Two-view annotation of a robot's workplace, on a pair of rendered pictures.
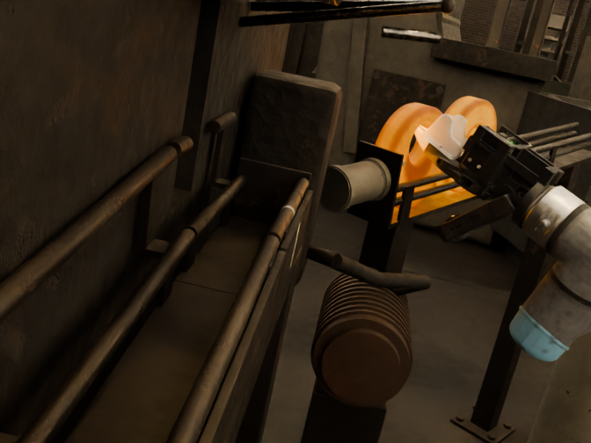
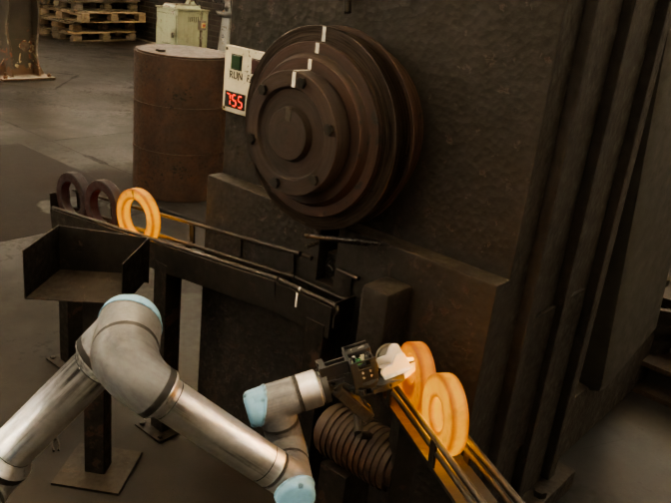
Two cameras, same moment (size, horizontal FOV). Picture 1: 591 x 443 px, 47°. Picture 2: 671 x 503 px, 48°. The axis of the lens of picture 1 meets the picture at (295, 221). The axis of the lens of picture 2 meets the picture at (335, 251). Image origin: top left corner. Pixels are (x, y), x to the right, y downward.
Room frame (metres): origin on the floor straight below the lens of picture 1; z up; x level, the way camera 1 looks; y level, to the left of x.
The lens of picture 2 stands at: (1.59, -1.38, 1.49)
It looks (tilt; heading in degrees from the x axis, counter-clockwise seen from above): 21 degrees down; 124
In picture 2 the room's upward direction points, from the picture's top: 7 degrees clockwise
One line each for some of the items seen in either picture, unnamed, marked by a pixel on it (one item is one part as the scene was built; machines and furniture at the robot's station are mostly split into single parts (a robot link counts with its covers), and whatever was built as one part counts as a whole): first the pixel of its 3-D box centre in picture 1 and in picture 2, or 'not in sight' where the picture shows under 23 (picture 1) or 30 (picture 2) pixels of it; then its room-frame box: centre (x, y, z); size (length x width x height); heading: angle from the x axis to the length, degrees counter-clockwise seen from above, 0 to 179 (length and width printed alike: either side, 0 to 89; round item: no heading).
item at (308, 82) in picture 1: (277, 177); (381, 329); (0.79, 0.03, 0.68); 0.11 x 0.08 x 0.24; 86
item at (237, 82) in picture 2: not in sight; (258, 86); (0.22, 0.17, 1.15); 0.26 x 0.02 x 0.18; 176
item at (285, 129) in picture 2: not in sight; (295, 133); (0.54, -0.06, 1.11); 0.28 x 0.06 x 0.28; 176
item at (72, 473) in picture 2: not in sight; (90, 361); (0.01, -0.22, 0.36); 0.26 x 0.20 x 0.72; 31
